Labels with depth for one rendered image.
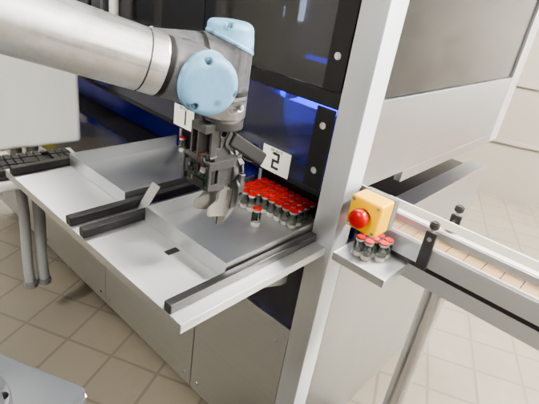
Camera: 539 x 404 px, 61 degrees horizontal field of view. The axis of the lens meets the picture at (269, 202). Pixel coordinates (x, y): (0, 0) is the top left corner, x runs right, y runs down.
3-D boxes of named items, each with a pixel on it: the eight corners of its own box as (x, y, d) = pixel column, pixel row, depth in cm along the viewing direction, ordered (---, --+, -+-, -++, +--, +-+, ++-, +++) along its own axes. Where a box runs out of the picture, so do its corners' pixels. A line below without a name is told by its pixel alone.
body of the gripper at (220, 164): (180, 179, 81) (184, 114, 76) (216, 170, 87) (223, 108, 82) (208, 197, 77) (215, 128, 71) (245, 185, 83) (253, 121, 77)
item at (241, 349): (153, 175, 326) (158, 47, 286) (418, 341, 211) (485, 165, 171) (1, 212, 256) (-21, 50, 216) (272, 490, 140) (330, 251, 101)
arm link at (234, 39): (194, 14, 71) (244, 18, 75) (189, 84, 76) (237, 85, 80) (213, 22, 65) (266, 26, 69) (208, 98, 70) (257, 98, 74)
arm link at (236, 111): (226, 84, 80) (259, 97, 75) (224, 110, 82) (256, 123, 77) (192, 87, 75) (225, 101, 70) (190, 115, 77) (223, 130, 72)
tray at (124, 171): (176, 145, 144) (176, 134, 142) (232, 175, 129) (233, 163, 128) (70, 165, 120) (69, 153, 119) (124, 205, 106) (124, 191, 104)
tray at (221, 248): (252, 186, 125) (253, 175, 123) (328, 227, 111) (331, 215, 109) (144, 220, 101) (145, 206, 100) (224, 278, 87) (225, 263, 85)
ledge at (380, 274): (364, 240, 112) (366, 232, 111) (412, 265, 104) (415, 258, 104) (330, 259, 102) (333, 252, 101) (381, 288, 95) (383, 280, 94)
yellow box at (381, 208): (362, 215, 101) (370, 185, 98) (391, 228, 97) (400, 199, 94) (343, 224, 96) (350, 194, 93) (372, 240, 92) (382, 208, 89)
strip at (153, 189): (151, 204, 108) (152, 181, 106) (160, 209, 107) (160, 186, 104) (95, 220, 98) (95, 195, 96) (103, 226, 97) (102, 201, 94)
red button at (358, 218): (354, 220, 95) (358, 202, 93) (370, 228, 93) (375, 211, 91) (344, 224, 93) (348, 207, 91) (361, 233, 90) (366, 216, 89)
